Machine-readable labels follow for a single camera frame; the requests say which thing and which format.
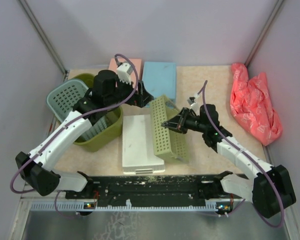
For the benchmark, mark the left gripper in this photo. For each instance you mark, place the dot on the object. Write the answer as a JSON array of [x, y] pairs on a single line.
[[140, 97]]

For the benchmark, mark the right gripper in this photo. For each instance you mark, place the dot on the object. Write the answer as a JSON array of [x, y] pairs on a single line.
[[178, 123]]

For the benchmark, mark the light green perforated tray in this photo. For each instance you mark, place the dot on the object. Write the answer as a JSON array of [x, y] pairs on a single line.
[[168, 145]]

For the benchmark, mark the blue perforated tray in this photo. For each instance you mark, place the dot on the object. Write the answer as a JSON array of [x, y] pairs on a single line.
[[160, 78]]

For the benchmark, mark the white perforated tray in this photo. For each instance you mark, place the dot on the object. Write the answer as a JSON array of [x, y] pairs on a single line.
[[138, 156]]

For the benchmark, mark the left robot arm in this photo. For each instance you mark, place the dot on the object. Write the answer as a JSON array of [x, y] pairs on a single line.
[[109, 91]]

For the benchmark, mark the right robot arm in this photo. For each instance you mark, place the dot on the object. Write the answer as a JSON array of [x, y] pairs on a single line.
[[269, 188]]

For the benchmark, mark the olive green plastic tub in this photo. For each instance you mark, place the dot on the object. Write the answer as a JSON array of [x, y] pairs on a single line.
[[103, 132]]

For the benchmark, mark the red plastic bag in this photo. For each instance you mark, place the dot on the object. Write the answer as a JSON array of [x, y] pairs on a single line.
[[251, 106]]

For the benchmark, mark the teal perforated basket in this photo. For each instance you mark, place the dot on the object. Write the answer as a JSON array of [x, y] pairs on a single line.
[[62, 99]]

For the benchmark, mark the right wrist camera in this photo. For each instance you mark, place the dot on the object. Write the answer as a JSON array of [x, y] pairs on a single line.
[[192, 101]]

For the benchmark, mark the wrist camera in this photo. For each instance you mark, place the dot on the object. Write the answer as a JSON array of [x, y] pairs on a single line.
[[192, 101], [124, 71]]

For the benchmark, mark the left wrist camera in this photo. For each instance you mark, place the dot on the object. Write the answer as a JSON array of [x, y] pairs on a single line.
[[124, 71]]

